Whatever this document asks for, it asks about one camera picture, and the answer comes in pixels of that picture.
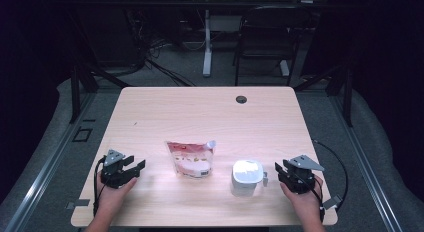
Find black folding chair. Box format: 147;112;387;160
233;5;314;87

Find white desk leg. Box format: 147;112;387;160
202;10;214;78

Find aluminium floor rail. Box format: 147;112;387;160
3;91;97;232
329;95;405;232

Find red clear plastic powder bag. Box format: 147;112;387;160
165;140;217;179

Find bundle of black floor cables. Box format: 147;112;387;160
131;11;198;88

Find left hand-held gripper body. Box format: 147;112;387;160
100;149;138;189

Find black metal stand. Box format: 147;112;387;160
293;63;355;128
68;63;132;125

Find white container with hinged lid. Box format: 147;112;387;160
230;159;269;197

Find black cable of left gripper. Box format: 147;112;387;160
93;157;107;217

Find grey tape piece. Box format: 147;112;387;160
65;198;91;210
322;194;343;211

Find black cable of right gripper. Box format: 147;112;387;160
312;139;350;223

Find person's left hand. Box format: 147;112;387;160
96;177;139;210

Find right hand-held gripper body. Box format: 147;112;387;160
279;154;325;195

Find person's right hand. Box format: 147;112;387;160
279;176;324;221

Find white desk foot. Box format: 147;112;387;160
279;59;291;77

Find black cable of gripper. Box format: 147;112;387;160
93;157;107;217
312;139;350;223

